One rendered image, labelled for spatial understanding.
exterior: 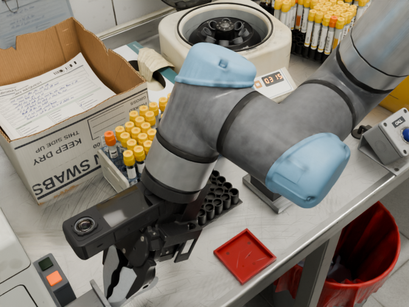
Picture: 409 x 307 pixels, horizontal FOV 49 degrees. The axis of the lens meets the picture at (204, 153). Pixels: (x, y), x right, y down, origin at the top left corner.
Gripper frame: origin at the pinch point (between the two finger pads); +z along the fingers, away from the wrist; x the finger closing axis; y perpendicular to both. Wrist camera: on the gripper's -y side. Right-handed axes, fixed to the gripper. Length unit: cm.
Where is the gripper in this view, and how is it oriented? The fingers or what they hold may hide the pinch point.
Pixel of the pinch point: (108, 300)
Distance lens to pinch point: 63.1
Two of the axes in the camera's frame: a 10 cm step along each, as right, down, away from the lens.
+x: -6.1, -5.5, 5.7
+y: 7.0, -0.4, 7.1
